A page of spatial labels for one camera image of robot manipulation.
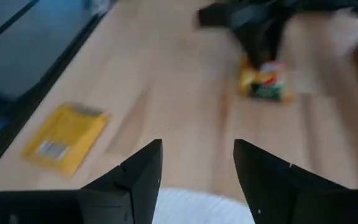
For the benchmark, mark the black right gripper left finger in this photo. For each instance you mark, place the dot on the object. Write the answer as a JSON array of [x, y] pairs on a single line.
[[135, 186]]

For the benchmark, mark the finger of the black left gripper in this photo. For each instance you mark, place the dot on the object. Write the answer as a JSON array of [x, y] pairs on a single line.
[[280, 37], [253, 46]]

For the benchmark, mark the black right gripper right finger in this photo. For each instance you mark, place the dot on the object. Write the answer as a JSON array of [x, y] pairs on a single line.
[[275, 193]]

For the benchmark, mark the orange green tea bag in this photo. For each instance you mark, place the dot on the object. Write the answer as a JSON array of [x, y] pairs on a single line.
[[266, 87]]

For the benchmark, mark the yellow tea bag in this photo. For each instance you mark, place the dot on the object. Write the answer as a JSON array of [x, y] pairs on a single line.
[[64, 140]]

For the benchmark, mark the white round woven placemat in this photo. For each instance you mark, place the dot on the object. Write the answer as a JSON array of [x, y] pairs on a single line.
[[197, 208]]

